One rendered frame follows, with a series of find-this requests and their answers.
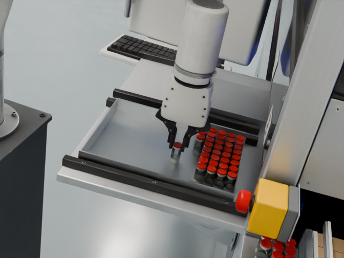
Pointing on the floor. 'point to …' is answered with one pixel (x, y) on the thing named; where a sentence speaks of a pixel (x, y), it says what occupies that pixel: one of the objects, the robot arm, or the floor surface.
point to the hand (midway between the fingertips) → (178, 139)
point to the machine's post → (305, 99)
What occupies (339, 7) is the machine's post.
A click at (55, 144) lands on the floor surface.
